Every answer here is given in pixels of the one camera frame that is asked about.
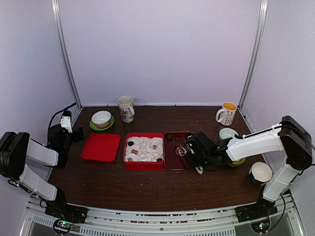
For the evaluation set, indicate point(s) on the lime green bowl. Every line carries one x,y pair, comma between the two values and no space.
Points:
237,163

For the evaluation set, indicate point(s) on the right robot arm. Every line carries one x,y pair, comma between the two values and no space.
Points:
288,136

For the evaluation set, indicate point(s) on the white paper cupcake liners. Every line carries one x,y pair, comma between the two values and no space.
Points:
139,145

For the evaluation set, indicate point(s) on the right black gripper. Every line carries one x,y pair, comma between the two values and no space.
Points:
191,162

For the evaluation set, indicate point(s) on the dark bowl white inside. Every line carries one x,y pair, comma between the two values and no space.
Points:
260,173

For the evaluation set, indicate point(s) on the red tin lid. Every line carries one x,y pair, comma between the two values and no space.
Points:
101,147

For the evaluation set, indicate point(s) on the light blue patterned bowl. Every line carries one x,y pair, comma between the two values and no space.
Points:
225,133

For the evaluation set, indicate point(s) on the white bowl on saucer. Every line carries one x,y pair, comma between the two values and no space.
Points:
101,118

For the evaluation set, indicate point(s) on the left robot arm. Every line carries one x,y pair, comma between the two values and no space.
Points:
17,149

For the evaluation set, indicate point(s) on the green saucer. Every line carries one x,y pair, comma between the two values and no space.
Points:
104,127

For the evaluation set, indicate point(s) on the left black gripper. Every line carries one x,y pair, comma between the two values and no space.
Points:
77,137

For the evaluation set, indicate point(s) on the red tin box base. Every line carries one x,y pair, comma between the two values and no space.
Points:
143,166

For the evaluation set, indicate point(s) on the white block chocolate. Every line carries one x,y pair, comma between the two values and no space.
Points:
144,151

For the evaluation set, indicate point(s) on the front aluminium rail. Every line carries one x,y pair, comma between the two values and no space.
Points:
210,222

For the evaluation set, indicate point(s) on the aluminium frame post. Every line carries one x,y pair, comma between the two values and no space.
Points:
65,56
255,51

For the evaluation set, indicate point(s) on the left aluminium frame post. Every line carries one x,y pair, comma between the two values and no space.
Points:
65,56

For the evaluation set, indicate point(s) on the brown ridged chocolate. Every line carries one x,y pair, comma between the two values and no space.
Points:
134,151

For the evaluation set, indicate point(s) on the red chocolate tray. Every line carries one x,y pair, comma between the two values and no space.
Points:
171,159

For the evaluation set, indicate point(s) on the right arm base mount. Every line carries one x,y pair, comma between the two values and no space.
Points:
253,212

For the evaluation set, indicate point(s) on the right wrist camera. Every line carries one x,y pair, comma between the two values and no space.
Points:
199,141

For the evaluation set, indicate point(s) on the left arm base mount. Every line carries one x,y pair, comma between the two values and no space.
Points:
73,214

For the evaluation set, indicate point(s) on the white round chocolate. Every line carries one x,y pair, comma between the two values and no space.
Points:
155,154

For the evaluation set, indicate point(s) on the metal serving tongs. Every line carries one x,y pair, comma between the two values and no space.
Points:
182,142

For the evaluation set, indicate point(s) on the white mug yellow inside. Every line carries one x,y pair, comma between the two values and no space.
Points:
225,115

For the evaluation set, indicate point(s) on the right aluminium frame post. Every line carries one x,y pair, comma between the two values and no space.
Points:
255,51

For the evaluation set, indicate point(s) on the tall white patterned mug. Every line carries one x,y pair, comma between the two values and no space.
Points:
126,107

